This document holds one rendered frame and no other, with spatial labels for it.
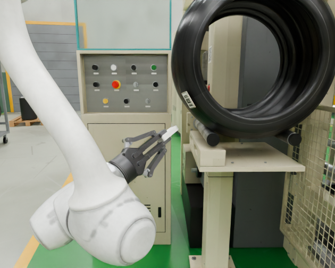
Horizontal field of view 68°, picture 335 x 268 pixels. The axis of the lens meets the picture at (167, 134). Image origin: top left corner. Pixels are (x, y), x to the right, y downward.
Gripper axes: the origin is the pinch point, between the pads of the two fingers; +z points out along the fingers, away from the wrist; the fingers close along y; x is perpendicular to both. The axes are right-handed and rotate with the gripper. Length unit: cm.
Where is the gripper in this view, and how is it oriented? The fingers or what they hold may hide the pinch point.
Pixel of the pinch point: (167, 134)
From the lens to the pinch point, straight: 74.3
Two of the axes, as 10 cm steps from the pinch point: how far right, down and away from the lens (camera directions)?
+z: 6.3, -5.0, 5.9
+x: 5.9, -1.8, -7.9
